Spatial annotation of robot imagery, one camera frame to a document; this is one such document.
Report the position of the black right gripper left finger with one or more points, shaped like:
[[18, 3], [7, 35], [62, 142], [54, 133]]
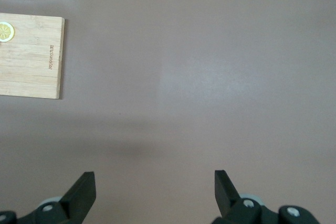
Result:
[[57, 213]]

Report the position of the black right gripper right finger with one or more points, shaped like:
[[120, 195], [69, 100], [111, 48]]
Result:
[[246, 214]]

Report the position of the brown table mat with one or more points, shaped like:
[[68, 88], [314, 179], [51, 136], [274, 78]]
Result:
[[183, 90]]

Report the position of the wooden cutting board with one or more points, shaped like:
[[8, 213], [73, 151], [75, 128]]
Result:
[[31, 72]]

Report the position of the lemon slice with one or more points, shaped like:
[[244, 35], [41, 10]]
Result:
[[6, 32]]

